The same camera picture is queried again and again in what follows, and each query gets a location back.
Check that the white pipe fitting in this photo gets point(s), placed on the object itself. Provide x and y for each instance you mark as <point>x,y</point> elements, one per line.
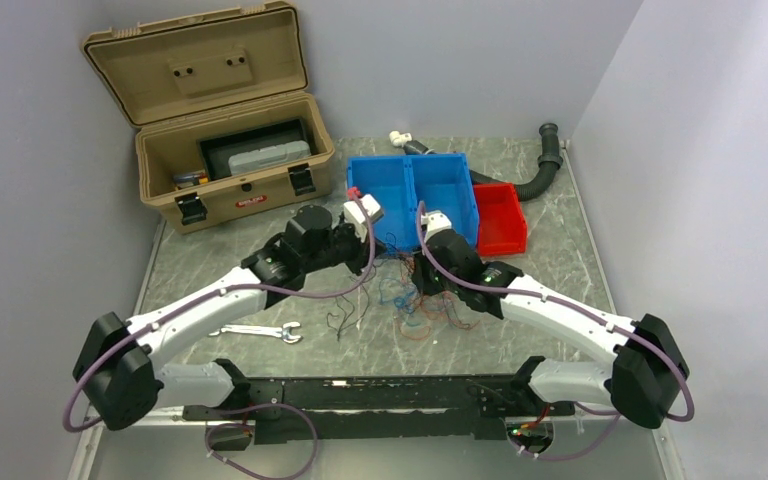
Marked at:
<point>399,139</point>

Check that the yellow black tool in toolbox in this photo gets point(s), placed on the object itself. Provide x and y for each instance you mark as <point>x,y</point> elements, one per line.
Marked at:
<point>190,179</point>

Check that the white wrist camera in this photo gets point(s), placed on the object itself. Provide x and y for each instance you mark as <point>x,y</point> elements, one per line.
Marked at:
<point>361,210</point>
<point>434,222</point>

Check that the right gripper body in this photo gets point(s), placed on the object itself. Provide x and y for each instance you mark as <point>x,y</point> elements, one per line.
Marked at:
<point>431,280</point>

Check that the blue double plastic bin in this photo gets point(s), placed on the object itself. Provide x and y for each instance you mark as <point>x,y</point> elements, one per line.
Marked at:
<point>399,183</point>

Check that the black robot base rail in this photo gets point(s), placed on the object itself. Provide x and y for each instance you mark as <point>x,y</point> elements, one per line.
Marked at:
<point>282,409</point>

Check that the black tray in toolbox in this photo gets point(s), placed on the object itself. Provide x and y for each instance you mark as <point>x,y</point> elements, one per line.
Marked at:
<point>217,150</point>

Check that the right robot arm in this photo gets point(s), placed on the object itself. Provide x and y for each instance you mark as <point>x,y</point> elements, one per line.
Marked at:
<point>634,367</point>

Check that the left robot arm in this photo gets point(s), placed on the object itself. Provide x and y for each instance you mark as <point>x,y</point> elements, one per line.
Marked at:
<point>125,367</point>

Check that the tan plastic toolbox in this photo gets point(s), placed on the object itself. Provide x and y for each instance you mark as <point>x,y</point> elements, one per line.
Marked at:
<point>181,80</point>

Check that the silver open-end wrench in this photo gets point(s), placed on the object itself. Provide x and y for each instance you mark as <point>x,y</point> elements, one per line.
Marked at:
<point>285,332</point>

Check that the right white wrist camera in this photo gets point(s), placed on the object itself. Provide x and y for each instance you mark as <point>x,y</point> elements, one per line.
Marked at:
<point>434,222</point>

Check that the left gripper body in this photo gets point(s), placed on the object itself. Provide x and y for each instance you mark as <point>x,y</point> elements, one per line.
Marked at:
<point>346,245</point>

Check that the red plastic bin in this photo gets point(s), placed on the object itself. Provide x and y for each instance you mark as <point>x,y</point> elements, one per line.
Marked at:
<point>502,227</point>

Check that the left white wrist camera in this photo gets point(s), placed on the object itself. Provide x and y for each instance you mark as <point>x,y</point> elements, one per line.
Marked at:
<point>361,210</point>

